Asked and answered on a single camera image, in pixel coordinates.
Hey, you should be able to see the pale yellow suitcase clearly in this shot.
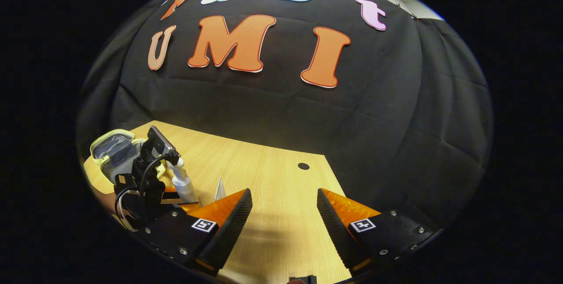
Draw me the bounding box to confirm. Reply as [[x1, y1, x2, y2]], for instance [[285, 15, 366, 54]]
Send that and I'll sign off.
[[90, 129, 170, 186]]

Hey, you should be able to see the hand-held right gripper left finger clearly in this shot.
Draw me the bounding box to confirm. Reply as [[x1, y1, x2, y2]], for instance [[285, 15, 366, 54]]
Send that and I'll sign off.
[[134, 188, 253, 277]]

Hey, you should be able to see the black cable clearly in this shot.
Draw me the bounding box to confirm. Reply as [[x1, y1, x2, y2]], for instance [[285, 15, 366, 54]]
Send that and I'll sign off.
[[139, 156, 170, 188]]

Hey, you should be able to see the white pump bottle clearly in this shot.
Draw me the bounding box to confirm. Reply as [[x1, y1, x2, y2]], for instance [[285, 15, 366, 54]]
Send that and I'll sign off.
[[168, 157, 199, 204]]

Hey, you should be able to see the white cable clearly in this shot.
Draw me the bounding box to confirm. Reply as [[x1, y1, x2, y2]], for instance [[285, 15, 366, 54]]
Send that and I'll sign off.
[[114, 186, 139, 233]]

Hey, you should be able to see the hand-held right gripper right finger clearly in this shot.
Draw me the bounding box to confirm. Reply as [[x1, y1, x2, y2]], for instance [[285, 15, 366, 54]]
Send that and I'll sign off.
[[317, 188, 437, 278]]

